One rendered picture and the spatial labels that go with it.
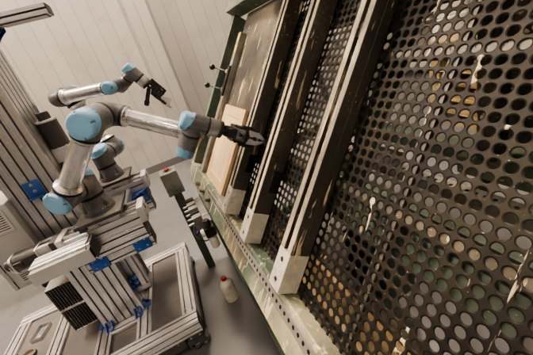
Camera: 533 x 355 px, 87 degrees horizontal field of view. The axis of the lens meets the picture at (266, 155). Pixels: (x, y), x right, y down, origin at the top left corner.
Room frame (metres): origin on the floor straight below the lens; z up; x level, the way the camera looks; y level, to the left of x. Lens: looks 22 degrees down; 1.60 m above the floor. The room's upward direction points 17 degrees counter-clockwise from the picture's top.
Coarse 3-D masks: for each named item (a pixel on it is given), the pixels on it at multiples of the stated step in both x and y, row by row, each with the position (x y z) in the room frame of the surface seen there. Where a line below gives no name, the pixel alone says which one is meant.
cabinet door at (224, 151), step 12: (228, 108) 1.74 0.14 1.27; (228, 120) 1.68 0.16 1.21; (240, 120) 1.49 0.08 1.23; (216, 144) 1.74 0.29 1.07; (228, 144) 1.54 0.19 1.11; (216, 156) 1.68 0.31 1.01; (228, 156) 1.47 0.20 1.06; (216, 168) 1.60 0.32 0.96; (228, 168) 1.41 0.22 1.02; (216, 180) 1.53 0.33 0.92
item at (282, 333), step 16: (192, 176) 1.91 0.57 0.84; (208, 208) 1.40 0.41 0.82; (224, 224) 1.13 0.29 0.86; (240, 224) 1.05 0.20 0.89; (224, 240) 1.08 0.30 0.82; (240, 256) 0.90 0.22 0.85; (256, 256) 0.81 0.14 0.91; (256, 288) 0.73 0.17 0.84; (272, 304) 0.63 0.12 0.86; (288, 304) 0.58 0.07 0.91; (304, 304) 0.58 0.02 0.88; (272, 320) 0.60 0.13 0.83; (304, 320) 0.52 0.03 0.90; (288, 336) 0.53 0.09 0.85; (320, 336) 0.47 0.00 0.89; (288, 352) 0.50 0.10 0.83; (320, 352) 0.43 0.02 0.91; (336, 352) 0.43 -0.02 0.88
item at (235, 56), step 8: (240, 32) 1.95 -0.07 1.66; (240, 40) 1.94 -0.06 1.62; (240, 48) 1.93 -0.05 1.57; (232, 56) 1.94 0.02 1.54; (232, 64) 1.91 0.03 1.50; (232, 72) 1.90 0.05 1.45; (232, 80) 1.90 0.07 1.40; (224, 96) 1.87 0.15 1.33; (224, 104) 1.86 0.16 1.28; (208, 144) 1.83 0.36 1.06; (208, 152) 1.80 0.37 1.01; (208, 160) 1.79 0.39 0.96
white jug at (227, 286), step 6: (222, 276) 1.54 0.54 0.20; (222, 282) 1.51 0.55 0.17; (228, 282) 1.51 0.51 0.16; (222, 288) 1.49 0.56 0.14; (228, 288) 1.48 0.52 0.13; (234, 288) 1.51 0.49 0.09; (228, 294) 1.48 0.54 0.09; (234, 294) 1.49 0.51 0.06; (228, 300) 1.48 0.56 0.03; (234, 300) 1.48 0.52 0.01
